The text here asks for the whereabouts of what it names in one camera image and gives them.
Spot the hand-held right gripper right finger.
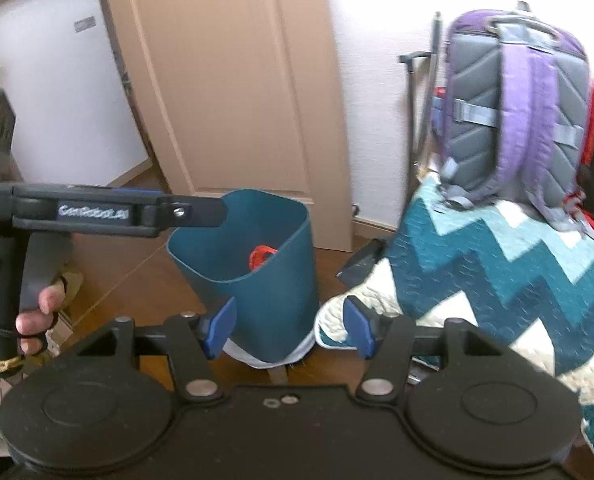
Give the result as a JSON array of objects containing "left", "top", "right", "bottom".
[{"left": 343, "top": 295, "right": 510, "bottom": 406}]

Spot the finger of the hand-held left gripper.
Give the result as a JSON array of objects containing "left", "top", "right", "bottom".
[{"left": 156, "top": 195, "right": 229, "bottom": 232}]

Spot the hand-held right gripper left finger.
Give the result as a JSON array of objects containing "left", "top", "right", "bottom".
[{"left": 77, "top": 296, "right": 238, "bottom": 404}]

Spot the teal plastic bin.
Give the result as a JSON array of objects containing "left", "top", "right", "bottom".
[{"left": 166, "top": 188, "right": 321, "bottom": 364}]

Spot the red plastic bag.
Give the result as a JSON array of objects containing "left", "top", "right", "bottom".
[{"left": 248, "top": 244, "right": 279, "bottom": 272}]

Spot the person's left hand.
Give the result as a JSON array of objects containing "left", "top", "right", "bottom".
[{"left": 14, "top": 284, "right": 65, "bottom": 357}]

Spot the zigzag quilted blanket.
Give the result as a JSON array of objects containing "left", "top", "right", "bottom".
[{"left": 312, "top": 174, "right": 594, "bottom": 467}]

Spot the light wooden door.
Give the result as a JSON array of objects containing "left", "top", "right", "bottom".
[{"left": 99, "top": 0, "right": 354, "bottom": 254}]

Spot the purple grey backpack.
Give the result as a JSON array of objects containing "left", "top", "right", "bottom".
[{"left": 431, "top": 2, "right": 594, "bottom": 234}]

